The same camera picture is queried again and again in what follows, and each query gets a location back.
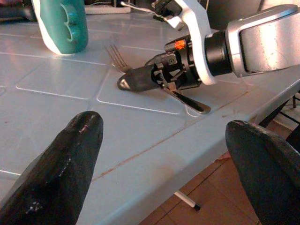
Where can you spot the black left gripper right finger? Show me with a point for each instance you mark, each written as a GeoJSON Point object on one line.
{"type": "Point", "coordinates": [269, 175]}

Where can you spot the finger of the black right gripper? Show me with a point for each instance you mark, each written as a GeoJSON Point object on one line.
{"type": "Point", "coordinates": [138, 78]}
{"type": "Point", "coordinates": [155, 60]}

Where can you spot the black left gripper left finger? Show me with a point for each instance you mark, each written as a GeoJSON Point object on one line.
{"type": "Point", "coordinates": [58, 168]}

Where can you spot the silver metal fork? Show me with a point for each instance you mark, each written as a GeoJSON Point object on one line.
{"type": "Point", "coordinates": [120, 61]}

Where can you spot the white power strip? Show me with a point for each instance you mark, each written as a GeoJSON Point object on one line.
{"type": "Point", "coordinates": [107, 9]}

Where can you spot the white table leg black foot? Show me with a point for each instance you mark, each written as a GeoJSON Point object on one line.
{"type": "Point", "coordinates": [187, 201]}

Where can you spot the teal and white plastic jug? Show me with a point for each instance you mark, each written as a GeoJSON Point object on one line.
{"type": "Point", "coordinates": [63, 25]}

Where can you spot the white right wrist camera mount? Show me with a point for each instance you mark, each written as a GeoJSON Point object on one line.
{"type": "Point", "coordinates": [194, 21]}

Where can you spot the black chair frame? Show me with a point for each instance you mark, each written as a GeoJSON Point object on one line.
{"type": "Point", "coordinates": [274, 112]}

